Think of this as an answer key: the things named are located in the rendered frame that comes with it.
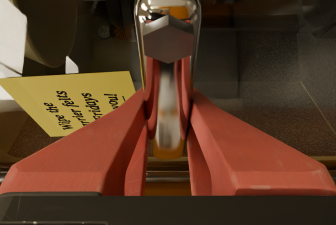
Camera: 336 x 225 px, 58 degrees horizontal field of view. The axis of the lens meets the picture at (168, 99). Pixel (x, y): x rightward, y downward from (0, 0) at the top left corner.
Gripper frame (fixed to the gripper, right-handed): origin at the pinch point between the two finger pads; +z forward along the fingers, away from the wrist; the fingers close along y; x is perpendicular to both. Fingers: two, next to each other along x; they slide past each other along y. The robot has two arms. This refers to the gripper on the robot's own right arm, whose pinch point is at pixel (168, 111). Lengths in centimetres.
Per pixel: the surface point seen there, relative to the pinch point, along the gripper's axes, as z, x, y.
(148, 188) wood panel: 14.2, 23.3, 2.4
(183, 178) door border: 11.1, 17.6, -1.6
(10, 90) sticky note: 5.0, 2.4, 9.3
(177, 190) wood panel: 13.9, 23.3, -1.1
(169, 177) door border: 11.2, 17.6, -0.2
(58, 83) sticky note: 4.8, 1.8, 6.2
